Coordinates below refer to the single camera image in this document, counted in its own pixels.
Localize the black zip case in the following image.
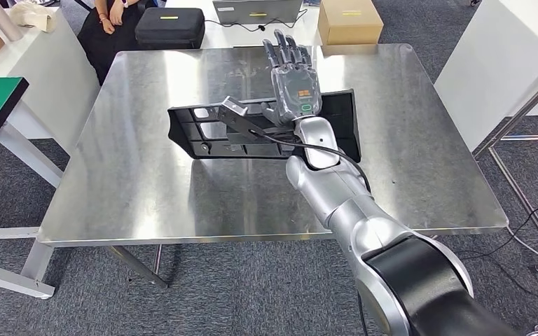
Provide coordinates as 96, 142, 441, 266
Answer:
134, 6, 206, 50

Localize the black plastic car part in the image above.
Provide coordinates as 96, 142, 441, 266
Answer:
167, 89, 361, 163

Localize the black laptop cable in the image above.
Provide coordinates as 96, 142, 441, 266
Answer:
204, 9, 310, 34

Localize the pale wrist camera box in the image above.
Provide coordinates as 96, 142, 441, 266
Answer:
216, 96, 268, 139

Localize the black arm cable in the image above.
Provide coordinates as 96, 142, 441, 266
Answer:
249, 129, 373, 193

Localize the white desk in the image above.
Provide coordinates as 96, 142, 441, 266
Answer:
164, 0, 326, 50

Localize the white paper roll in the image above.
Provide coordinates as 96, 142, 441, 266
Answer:
0, 0, 24, 42

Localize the person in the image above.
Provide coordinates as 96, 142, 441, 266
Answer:
77, 0, 158, 87

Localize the stainless steel workbench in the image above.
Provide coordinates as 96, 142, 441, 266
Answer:
36, 43, 510, 289

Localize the white table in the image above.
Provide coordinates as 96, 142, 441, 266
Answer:
0, 6, 100, 154

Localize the white partition panel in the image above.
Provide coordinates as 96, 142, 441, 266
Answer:
434, 0, 538, 152

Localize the black floor cable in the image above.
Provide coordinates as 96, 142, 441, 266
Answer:
454, 197, 538, 307

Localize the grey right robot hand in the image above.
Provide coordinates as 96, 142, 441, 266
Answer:
260, 29, 323, 126

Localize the grey laptop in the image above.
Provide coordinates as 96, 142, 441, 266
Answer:
212, 0, 304, 25

